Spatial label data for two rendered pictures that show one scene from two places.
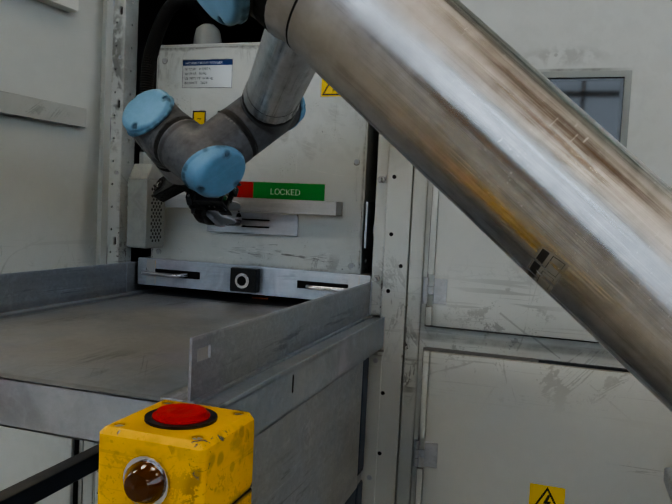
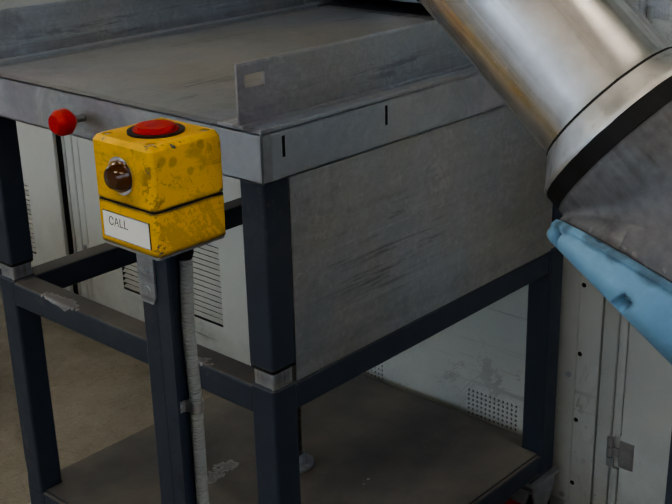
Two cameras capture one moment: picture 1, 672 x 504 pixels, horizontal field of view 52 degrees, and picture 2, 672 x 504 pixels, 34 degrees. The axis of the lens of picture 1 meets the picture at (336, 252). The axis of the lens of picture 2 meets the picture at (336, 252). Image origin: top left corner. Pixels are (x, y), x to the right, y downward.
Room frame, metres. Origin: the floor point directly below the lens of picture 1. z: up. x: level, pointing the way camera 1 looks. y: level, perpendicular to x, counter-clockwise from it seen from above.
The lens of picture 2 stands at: (-0.31, -0.42, 1.14)
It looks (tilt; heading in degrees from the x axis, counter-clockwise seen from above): 21 degrees down; 25
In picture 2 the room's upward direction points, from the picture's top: 1 degrees counter-clockwise
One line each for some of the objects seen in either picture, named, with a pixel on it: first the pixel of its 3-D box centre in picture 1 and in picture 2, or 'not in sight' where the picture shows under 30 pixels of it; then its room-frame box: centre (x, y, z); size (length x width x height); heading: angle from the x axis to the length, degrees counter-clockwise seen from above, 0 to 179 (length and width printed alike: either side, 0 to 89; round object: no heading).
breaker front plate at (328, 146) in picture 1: (253, 159); not in sight; (1.45, 0.18, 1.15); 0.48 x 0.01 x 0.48; 72
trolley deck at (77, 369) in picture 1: (145, 344); (280, 69); (1.09, 0.30, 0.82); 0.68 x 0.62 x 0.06; 162
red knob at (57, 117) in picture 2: not in sight; (68, 120); (0.75, 0.41, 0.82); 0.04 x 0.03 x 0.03; 162
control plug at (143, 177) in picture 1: (147, 206); not in sight; (1.45, 0.40, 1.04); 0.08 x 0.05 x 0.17; 162
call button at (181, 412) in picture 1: (181, 421); (156, 133); (0.47, 0.10, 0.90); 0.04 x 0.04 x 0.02
